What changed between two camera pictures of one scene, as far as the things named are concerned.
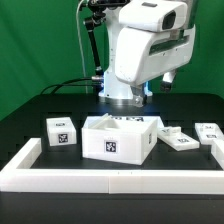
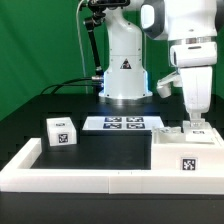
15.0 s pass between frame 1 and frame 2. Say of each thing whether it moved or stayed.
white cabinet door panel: moved
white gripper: moved
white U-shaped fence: stayed
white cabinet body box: moved
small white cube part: stayed
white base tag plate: stayed
